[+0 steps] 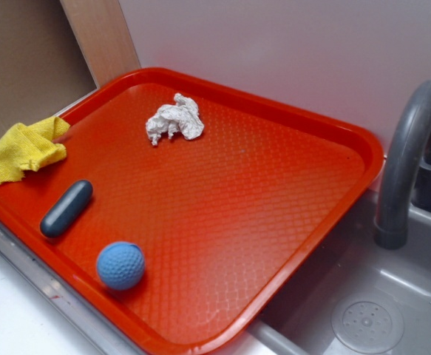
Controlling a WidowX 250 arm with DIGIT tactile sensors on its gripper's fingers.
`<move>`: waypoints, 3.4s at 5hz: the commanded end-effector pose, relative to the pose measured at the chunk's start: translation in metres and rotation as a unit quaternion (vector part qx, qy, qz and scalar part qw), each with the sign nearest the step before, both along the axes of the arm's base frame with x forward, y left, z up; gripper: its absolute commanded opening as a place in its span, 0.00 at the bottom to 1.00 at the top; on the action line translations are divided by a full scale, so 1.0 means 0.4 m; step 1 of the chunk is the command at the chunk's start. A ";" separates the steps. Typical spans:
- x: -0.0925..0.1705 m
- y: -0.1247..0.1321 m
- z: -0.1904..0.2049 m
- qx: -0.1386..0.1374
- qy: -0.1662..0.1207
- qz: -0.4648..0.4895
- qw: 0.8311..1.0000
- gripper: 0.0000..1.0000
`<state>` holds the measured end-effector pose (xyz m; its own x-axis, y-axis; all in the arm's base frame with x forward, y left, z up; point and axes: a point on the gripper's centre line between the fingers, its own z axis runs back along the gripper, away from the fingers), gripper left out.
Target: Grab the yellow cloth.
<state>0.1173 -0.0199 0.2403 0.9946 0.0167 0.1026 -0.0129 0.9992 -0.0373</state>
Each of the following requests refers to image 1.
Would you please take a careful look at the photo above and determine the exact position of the yellow cloth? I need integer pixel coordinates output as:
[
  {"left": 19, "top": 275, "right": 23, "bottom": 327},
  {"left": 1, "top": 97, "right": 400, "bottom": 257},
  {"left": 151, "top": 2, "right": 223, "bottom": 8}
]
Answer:
[{"left": 0, "top": 116, "right": 70, "bottom": 185}]

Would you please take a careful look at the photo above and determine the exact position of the red plastic tray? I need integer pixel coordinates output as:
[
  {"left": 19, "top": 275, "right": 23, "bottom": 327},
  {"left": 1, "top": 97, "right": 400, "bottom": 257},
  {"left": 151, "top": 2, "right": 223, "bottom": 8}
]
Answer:
[{"left": 0, "top": 68, "right": 383, "bottom": 354}]

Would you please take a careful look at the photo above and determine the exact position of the crumpled white paper towel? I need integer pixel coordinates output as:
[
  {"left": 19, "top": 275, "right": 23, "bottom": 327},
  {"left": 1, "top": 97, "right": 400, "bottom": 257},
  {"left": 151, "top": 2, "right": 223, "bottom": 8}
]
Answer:
[{"left": 146, "top": 93, "right": 205, "bottom": 146}]

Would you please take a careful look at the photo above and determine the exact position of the blue dimpled ball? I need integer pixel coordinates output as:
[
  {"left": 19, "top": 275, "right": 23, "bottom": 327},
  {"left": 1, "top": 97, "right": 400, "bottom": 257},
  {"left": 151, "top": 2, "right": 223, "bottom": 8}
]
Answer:
[{"left": 96, "top": 242, "right": 146, "bottom": 291}]

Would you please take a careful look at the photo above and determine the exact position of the dark grey capsule-shaped object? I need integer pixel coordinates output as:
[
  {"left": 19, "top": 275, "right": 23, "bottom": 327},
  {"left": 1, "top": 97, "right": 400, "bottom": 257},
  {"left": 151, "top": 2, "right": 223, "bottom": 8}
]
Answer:
[{"left": 40, "top": 180, "right": 93, "bottom": 238}]

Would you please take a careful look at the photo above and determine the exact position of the grey plastic sink basin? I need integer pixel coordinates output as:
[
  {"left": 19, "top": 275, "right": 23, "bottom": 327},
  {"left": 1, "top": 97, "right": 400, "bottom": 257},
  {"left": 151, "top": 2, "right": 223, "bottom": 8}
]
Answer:
[{"left": 249, "top": 192, "right": 431, "bottom": 354}]

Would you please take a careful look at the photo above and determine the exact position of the light wooden board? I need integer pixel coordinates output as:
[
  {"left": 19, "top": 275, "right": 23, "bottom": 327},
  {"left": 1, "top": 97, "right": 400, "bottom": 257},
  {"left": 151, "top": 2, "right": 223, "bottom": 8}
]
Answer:
[{"left": 61, "top": 0, "right": 140, "bottom": 88}]

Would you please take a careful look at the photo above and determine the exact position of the grey toy faucet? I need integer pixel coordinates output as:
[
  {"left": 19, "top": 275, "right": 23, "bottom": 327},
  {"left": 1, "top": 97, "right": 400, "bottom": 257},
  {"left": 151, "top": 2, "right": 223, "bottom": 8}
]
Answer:
[{"left": 375, "top": 80, "right": 431, "bottom": 249}]

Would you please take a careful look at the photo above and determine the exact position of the round sink drain strainer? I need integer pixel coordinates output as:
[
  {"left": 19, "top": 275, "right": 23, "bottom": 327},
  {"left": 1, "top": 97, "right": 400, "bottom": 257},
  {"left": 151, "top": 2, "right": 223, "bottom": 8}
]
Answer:
[{"left": 330, "top": 293, "right": 404, "bottom": 354}]

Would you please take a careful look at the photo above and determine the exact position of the brown cardboard panel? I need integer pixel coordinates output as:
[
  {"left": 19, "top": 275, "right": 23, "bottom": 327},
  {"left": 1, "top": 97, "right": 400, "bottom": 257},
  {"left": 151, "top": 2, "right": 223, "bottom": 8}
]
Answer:
[{"left": 0, "top": 1, "right": 95, "bottom": 137}]

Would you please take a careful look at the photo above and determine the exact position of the aluminium counter edge rail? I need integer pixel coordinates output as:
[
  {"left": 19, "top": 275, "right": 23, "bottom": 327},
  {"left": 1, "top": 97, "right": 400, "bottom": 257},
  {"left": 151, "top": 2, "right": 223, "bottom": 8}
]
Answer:
[{"left": 0, "top": 224, "right": 142, "bottom": 354}]

